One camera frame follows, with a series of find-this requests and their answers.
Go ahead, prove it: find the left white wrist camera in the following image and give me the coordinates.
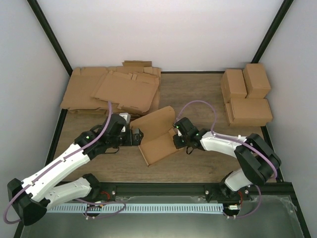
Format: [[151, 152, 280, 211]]
[[119, 113, 131, 133]]

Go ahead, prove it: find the right black frame post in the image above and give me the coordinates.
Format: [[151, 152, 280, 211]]
[[251, 0, 294, 63]]

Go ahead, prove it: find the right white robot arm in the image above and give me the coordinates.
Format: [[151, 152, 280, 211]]
[[173, 117, 281, 200]]

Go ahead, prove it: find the light blue slotted cable duct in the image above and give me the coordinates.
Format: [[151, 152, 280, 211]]
[[49, 203, 223, 214]]

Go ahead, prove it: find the stack of flat cardboard sheets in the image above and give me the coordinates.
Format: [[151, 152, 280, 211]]
[[60, 60, 161, 119]]

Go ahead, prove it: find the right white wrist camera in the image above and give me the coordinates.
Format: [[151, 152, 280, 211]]
[[174, 128, 183, 137]]

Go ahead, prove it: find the folded cardboard box back left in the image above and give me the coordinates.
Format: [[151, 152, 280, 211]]
[[220, 69, 247, 104]]

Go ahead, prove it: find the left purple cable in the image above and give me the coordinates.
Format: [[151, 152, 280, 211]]
[[4, 100, 127, 225]]

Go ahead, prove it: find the black frame post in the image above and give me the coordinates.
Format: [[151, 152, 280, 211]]
[[251, 0, 294, 63], [27, 0, 73, 76]]

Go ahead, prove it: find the folded cardboard box front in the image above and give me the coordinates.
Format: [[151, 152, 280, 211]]
[[224, 98, 273, 126]]

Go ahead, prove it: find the purple cable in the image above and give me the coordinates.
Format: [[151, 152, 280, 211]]
[[173, 100, 279, 220], [4, 100, 127, 225]]

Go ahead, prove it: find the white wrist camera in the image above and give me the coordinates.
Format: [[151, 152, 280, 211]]
[[119, 113, 131, 133], [174, 128, 183, 137]]

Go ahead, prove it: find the black aluminium front rail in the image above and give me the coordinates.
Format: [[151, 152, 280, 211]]
[[99, 182, 295, 200]]

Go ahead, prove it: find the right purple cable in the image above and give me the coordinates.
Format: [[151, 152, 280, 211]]
[[173, 100, 279, 220]]

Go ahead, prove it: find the left black frame post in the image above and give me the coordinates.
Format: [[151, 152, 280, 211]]
[[27, 0, 73, 76]]

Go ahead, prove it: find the brown cardboard box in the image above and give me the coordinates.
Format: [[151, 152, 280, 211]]
[[130, 106, 183, 166]]

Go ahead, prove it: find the folded cardboard box back right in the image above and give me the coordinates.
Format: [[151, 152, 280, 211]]
[[243, 63, 271, 99]]

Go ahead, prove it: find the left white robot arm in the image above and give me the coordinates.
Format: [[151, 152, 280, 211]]
[[7, 113, 144, 226]]

